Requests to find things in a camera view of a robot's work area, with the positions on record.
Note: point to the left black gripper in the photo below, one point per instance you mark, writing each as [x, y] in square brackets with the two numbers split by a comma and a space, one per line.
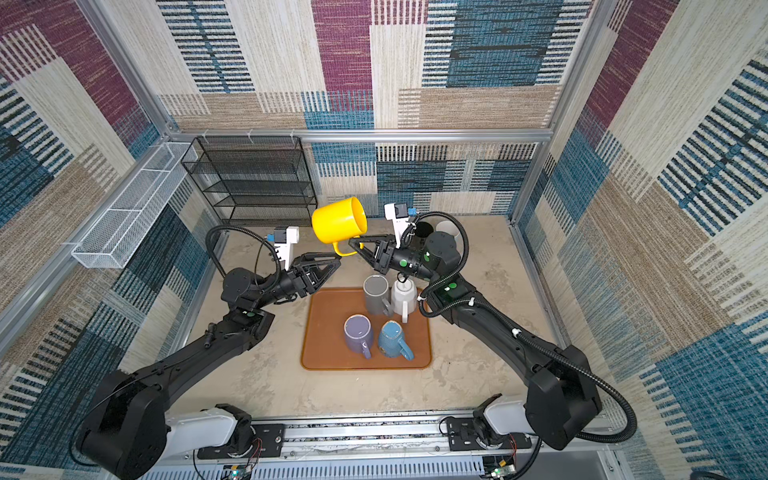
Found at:
[297, 280]

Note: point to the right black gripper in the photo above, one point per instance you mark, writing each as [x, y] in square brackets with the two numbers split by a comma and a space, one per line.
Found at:
[381, 258]

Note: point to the yellow mug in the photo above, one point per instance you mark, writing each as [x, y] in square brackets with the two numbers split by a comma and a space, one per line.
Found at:
[339, 222]

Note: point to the black mug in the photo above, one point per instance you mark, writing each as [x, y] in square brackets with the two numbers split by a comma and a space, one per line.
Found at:
[423, 230]

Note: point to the light blue mug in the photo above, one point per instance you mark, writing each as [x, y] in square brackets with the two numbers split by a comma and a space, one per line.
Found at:
[449, 227]

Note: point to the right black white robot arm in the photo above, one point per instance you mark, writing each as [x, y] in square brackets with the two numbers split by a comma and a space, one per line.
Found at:
[563, 395]

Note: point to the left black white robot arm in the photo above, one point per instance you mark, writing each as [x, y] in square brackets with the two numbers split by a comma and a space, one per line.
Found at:
[125, 430]

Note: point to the grey mug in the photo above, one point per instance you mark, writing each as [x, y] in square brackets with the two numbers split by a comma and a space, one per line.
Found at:
[376, 296]

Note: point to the white mug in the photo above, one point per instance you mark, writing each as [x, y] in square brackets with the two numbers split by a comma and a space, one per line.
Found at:
[404, 298]

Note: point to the lavender mug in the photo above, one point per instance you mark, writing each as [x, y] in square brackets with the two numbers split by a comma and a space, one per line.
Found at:
[359, 335]

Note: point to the teal blue mug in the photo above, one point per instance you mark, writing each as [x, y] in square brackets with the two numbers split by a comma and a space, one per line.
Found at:
[392, 341]

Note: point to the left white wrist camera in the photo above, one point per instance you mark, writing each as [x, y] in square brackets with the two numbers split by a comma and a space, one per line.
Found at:
[284, 238]

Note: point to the black wire shelf rack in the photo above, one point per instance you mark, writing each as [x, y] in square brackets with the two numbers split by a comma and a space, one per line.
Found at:
[253, 181]

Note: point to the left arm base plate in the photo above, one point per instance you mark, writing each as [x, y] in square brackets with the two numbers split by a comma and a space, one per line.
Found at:
[248, 443]

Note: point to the white mesh wall basket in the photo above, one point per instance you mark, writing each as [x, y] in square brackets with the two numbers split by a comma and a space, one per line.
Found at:
[114, 238]

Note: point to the aluminium front rail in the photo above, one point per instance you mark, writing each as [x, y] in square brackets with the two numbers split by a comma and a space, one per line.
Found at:
[399, 445]

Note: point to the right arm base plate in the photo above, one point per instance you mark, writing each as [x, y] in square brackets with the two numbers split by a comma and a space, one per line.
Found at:
[465, 434]

